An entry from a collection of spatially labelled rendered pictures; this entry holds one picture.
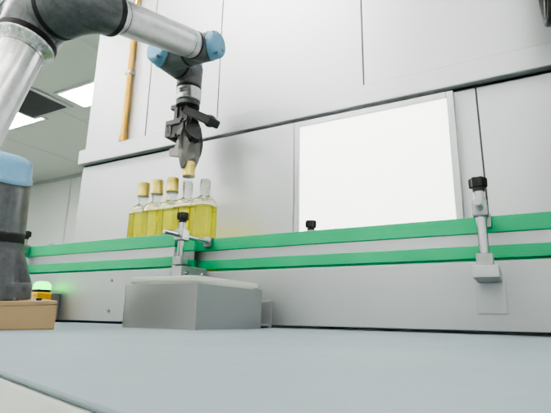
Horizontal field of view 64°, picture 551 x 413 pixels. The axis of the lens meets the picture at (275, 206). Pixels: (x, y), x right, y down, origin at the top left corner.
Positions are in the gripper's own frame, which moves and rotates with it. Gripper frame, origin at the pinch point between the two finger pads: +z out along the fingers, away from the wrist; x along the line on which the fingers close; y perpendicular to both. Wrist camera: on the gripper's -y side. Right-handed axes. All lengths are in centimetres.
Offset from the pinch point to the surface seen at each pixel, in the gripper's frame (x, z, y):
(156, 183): 1.7, 4.6, 10.7
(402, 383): 75, 44, -76
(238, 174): -12.3, 0.6, -8.7
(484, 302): 6, 39, -74
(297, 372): 75, 44, -71
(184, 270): 13.9, 32.0, -12.7
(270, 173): -12.4, 1.7, -20.1
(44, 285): 19.9, 34.9, 29.2
